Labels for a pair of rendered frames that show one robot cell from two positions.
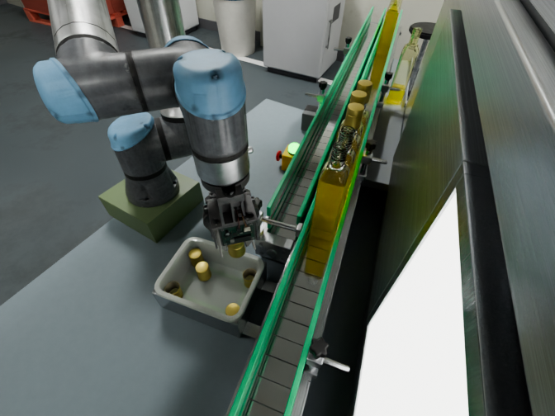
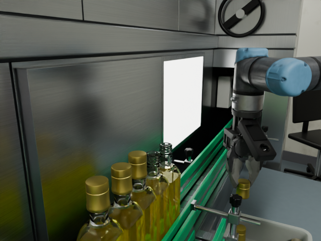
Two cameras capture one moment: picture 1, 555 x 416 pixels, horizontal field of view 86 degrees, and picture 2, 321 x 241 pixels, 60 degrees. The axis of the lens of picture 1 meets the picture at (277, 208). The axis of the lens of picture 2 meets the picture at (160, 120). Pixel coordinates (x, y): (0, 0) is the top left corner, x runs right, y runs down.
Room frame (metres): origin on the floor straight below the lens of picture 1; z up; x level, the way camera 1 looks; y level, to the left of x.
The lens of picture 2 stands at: (1.04, -0.06, 1.36)
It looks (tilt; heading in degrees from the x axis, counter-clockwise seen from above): 15 degrees down; 187
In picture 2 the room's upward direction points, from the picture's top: straight up
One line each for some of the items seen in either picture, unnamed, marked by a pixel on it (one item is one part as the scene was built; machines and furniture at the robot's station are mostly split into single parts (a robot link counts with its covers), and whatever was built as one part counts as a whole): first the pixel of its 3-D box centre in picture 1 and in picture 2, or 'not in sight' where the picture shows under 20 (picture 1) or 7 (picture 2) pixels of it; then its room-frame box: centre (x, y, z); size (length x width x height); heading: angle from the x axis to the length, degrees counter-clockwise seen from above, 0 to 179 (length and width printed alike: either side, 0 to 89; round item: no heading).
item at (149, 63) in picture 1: (182, 76); (285, 75); (0.41, 0.14, 1.29); 0.11 x 0.11 x 0.08; 24
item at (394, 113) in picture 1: (390, 114); not in sight; (1.09, -0.45, 0.84); 0.95 x 0.09 x 0.11; 161
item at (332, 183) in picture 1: (329, 201); (165, 206); (0.46, -0.12, 0.99); 0.06 x 0.06 x 0.21; 70
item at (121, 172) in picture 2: (357, 102); (121, 178); (0.63, -0.17, 1.14); 0.04 x 0.04 x 0.04
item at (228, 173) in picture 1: (225, 158); (246, 102); (0.33, 0.07, 1.21); 0.08 x 0.08 x 0.05
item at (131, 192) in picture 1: (149, 177); not in sight; (0.64, 0.38, 0.88); 0.15 x 0.15 x 0.10
